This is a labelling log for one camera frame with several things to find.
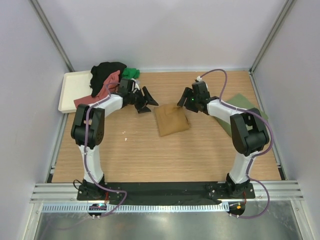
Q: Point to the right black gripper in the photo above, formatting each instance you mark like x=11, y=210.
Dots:
x=185, y=95

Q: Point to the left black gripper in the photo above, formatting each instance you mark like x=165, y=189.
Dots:
x=148, y=98

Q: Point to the tan brown tank top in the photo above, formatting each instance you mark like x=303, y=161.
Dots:
x=170, y=119

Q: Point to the olive green printed tank top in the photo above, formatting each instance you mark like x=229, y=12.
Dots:
x=239, y=101

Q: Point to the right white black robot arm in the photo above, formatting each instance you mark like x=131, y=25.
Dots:
x=248, y=132

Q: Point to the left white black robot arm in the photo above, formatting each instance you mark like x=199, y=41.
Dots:
x=88, y=129

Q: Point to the bright green tank top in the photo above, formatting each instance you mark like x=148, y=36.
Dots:
x=130, y=73

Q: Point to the dusty pink tank top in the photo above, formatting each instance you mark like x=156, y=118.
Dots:
x=109, y=87

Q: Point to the black tank top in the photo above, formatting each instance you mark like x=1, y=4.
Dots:
x=101, y=72

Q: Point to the white plastic tray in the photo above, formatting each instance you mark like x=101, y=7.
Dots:
x=75, y=85

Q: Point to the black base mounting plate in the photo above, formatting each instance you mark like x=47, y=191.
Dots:
x=163, y=193

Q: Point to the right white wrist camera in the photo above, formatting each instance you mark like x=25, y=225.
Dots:
x=198, y=79

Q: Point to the slotted white cable duct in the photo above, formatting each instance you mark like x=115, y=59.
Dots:
x=99, y=208

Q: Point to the aluminium front rail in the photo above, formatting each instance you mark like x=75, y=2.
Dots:
x=279, y=190

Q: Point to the right aluminium frame post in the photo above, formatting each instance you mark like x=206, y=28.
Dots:
x=285, y=10

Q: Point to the aluminium frame post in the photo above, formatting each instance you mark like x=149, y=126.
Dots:
x=285, y=10
x=51, y=33

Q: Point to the left aluminium frame post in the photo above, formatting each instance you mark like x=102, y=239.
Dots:
x=51, y=33

